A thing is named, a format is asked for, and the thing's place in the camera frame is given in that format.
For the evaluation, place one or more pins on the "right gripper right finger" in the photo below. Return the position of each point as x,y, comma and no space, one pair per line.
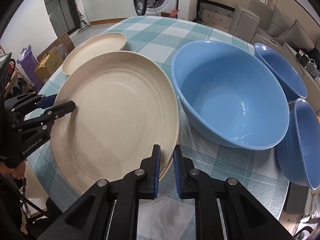
224,209

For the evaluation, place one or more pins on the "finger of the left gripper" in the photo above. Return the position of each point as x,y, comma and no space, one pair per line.
46,101
59,111

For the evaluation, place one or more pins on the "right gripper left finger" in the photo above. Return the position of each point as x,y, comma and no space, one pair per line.
109,210

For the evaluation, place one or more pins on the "large beige plate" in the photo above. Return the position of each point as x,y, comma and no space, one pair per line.
125,104

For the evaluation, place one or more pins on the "small blue bowl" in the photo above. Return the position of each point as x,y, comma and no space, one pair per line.
290,81
298,152

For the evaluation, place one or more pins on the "large blue bowl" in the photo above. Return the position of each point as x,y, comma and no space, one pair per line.
229,96

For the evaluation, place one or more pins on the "person's left hand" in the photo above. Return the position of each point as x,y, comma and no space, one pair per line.
17,173

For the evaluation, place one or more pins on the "shoe rack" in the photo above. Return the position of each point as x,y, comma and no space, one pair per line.
15,82

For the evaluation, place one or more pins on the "yellow cardboard box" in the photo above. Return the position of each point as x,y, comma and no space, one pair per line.
50,62

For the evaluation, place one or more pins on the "purple bag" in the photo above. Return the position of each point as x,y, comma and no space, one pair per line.
28,63

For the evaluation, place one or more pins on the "small beige plate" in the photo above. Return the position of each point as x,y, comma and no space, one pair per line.
95,46

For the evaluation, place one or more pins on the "red cardboard box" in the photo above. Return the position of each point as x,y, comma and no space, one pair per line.
172,14

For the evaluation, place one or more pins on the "grey sofa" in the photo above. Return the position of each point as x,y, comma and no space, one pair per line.
271,27

